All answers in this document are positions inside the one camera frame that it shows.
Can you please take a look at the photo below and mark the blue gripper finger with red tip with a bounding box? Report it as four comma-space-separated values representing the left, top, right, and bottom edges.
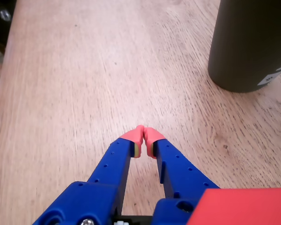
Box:
32, 125, 145, 225
143, 127, 220, 225

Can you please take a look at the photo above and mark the tall gray cup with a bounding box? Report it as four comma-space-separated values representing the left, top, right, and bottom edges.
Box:
207, 0, 281, 93

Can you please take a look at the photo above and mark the black backpack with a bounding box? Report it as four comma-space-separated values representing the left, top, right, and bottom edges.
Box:
0, 0, 16, 47

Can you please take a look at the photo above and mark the red camera mount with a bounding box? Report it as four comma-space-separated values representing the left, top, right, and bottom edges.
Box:
187, 187, 281, 225

